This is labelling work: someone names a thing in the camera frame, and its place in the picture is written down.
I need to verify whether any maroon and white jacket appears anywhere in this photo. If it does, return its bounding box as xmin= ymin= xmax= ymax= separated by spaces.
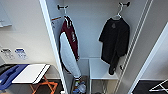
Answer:
xmin=58 ymin=15 xmax=83 ymax=79

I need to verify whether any white wardrobe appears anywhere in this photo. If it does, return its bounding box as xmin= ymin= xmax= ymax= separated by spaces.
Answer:
xmin=38 ymin=0 xmax=155 ymax=94

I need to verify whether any white inner shelf unit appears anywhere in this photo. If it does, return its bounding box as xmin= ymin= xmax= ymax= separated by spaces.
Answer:
xmin=88 ymin=57 xmax=120 ymax=94

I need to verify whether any black t-shirt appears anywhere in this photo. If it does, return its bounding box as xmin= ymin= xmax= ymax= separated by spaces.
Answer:
xmin=98 ymin=17 xmax=131 ymax=76

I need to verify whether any multicolour striped item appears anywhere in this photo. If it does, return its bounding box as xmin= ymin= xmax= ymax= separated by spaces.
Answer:
xmin=73 ymin=76 xmax=83 ymax=89

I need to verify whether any grey clothes hanger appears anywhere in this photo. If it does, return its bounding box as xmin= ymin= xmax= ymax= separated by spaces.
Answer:
xmin=62 ymin=7 xmax=73 ymax=22

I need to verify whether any orange clothes hanger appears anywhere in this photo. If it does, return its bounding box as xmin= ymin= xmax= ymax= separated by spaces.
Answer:
xmin=50 ymin=15 xmax=64 ymax=22

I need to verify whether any orange folding stand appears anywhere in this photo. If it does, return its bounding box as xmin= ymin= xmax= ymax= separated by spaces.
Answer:
xmin=29 ymin=76 xmax=59 ymax=94

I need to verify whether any white folding table top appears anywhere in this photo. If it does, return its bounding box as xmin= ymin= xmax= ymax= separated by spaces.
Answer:
xmin=11 ymin=63 xmax=52 ymax=85

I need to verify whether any white wire rack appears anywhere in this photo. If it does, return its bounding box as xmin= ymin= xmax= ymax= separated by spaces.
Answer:
xmin=148 ymin=78 xmax=168 ymax=93

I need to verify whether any grey wall box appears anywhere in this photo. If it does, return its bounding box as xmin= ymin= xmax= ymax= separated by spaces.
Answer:
xmin=0 ymin=3 xmax=13 ymax=28

